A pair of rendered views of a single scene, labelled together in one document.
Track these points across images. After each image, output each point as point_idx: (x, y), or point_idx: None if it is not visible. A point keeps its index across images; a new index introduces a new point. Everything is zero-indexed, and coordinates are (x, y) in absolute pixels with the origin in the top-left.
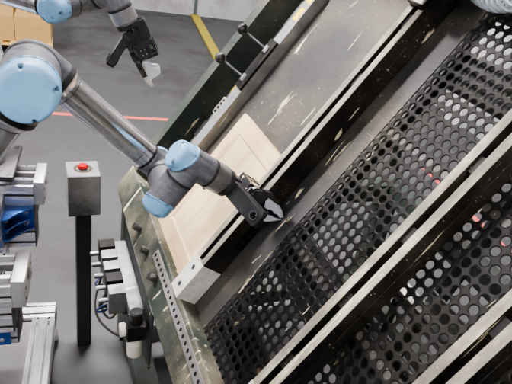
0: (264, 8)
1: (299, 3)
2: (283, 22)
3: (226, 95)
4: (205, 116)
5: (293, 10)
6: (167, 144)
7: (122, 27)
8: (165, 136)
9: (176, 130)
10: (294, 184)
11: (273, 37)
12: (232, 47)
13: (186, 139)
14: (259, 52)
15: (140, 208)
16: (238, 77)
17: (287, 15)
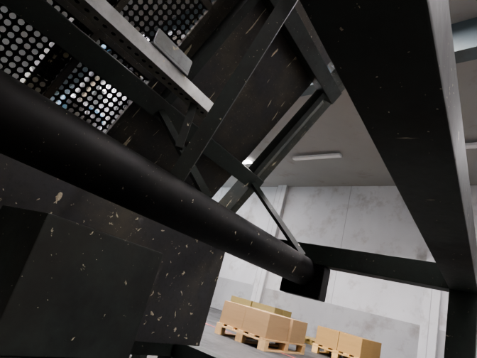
0: (299, 109)
1: (323, 102)
2: (312, 114)
3: (272, 161)
4: (257, 175)
5: (319, 106)
6: (232, 192)
7: None
8: (232, 187)
9: (238, 184)
10: None
11: (305, 123)
12: (279, 132)
13: (243, 190)
14: (295, 133)
15: None
16: (280, 149)
17: (314, 110)
